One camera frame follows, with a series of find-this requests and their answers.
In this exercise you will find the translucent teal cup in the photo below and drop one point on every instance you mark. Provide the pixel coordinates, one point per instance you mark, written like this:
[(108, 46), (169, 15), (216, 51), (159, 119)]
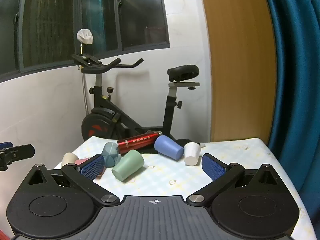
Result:
[(110, 152)]

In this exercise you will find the checked tablecloth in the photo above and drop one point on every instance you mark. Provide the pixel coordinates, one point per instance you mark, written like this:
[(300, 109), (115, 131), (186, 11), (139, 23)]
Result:
[(165, 182)]

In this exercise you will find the blue curtain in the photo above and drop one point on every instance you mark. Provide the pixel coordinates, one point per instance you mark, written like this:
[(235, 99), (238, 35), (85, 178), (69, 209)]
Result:
[(300, 92)]

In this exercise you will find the dark framed window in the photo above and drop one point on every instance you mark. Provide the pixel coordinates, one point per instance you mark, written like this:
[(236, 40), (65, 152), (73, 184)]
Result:
[(50, 22)]

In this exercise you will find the white plastic bag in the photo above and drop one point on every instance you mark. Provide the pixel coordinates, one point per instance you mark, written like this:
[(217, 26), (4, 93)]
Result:
[(85, 36)]

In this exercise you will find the red object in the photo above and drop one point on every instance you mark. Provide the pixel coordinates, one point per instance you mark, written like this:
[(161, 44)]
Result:
[(3, 235)]

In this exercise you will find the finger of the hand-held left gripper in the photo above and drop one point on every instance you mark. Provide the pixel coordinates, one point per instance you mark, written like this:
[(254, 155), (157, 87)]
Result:
[(6, 145), (22, 151)]

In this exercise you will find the white cup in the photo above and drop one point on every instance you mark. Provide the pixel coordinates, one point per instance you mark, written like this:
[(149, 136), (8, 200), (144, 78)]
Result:
[(192, 152)]

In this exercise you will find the wooden panel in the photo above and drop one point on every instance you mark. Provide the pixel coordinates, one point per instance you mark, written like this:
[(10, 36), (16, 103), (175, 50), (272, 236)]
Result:
[(237, 67)]

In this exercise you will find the green cup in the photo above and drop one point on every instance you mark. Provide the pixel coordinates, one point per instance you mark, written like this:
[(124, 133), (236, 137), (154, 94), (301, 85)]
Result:
[(128, 165)]

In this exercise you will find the beige cup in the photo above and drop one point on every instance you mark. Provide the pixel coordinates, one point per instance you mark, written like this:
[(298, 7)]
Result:
[(68, 159)]

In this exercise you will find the black exercise bike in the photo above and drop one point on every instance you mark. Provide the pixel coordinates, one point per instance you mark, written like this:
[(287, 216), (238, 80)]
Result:
[(170, 110)]

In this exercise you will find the blue cup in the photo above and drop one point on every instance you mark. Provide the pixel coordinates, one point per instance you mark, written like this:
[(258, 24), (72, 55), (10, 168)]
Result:
[(167, 147)]

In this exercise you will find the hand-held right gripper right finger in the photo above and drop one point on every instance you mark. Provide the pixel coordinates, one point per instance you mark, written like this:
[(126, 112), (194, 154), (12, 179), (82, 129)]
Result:
[(213, 168)]

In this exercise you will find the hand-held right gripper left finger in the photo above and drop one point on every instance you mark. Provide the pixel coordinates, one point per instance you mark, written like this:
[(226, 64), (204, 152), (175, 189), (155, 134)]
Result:
[(92, 168)]

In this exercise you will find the pink cup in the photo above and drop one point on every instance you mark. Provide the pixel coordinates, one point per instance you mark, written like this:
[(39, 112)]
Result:
[(82, 160)]

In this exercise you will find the red metal bottle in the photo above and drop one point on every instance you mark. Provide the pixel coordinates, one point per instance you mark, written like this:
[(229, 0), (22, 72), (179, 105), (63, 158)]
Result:
[(140, 141)]

